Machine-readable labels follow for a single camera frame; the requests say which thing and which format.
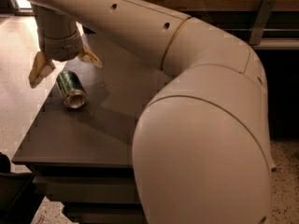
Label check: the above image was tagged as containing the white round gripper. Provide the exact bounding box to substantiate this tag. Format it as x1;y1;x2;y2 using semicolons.
28;29;103;89

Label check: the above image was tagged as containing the green soda can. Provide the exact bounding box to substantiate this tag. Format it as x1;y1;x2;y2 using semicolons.
56;70;87;109

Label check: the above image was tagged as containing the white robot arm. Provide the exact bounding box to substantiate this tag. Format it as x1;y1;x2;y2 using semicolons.
29;0;273;224

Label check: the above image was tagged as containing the grey cabinet with drawers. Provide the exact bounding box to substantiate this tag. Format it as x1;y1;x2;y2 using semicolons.
13;35;170;224

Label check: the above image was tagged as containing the right metal bracket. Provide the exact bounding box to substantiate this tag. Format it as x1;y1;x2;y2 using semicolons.
249;0;277;46

